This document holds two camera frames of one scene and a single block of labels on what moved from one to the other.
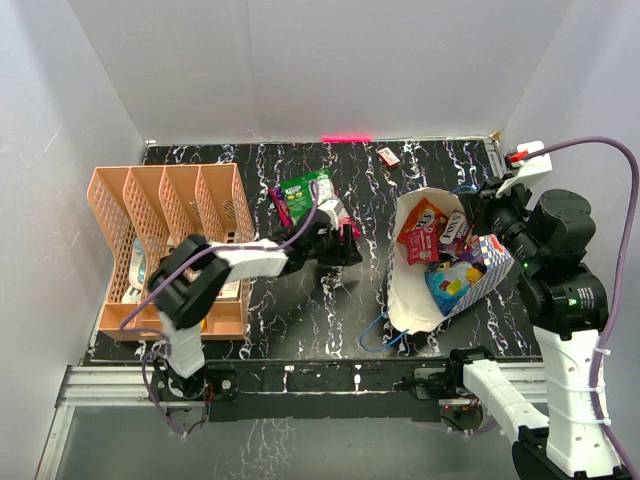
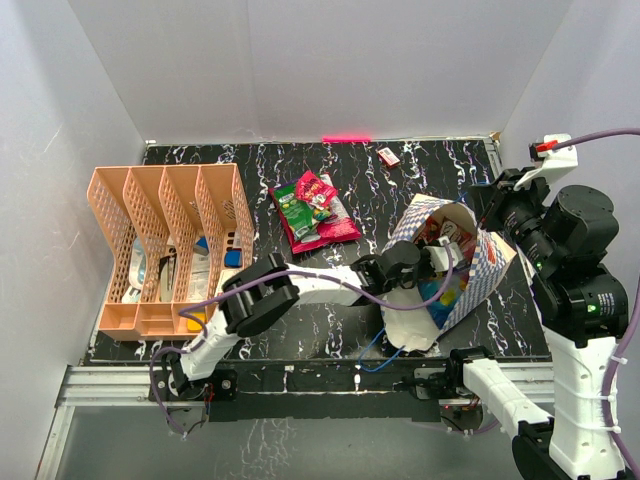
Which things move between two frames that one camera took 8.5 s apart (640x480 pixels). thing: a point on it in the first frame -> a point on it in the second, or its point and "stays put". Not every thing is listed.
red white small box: (388, 158) stays put
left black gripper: (346, 254) -> (428, 266)
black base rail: (316, 391) stays put
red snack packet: (422, 246) -> (314, 190)
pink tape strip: (346, 139) stays put
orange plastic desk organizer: (147, 212) stays put
